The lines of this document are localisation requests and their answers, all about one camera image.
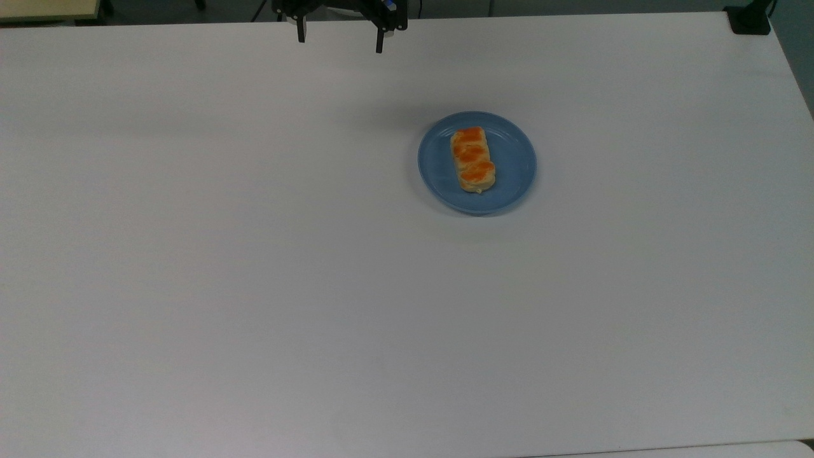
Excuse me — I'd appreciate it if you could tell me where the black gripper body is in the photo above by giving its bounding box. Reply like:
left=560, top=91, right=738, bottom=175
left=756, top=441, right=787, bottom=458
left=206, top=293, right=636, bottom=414
left=272, top=0, right=408, bottom=32

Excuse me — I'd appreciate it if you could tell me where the bread with orange glaze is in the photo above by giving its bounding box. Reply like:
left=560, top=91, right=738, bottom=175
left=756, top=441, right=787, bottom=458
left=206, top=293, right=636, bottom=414
left=450, top=126, right=497, bottom=194

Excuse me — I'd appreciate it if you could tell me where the blue round plate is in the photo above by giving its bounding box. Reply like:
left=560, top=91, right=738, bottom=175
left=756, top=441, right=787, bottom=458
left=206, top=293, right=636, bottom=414
left=417, top=111, right=538, bottom=216

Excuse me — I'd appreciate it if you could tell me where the light wooden desk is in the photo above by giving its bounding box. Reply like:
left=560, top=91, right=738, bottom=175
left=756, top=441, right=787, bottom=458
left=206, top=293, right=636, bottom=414
left=0, top=0, right=104, bottom=25

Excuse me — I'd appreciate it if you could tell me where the black pole with clamp base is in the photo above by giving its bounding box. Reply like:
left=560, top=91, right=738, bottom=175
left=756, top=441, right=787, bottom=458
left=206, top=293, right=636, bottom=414
left=724, top=0, right=778, bottom=36

